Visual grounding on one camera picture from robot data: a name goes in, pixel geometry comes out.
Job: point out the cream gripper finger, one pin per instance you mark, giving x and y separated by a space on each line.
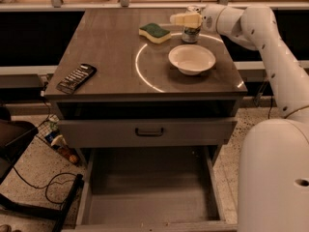
190 20

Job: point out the black rxbar chocolate bar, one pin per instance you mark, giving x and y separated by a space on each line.
76 78

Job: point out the open bottom drawer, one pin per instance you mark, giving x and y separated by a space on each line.
152 189

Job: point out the grey wooden cabinet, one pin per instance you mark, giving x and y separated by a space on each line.
134 78

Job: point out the closed upper drawer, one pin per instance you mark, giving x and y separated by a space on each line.
121 133

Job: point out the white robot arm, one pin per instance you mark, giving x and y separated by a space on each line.
274 158

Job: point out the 7up soda can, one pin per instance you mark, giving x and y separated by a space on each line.
190 35

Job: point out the black chair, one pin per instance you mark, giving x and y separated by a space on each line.
41 177

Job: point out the white bowl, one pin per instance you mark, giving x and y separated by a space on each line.
191 59

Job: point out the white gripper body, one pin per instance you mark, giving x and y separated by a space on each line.
208 18

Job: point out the green yellow sponge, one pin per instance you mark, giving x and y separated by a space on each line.
154 33

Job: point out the black drawer handle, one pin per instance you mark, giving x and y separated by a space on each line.
149 133

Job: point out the wire basket with items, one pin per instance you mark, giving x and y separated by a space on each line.
50 134

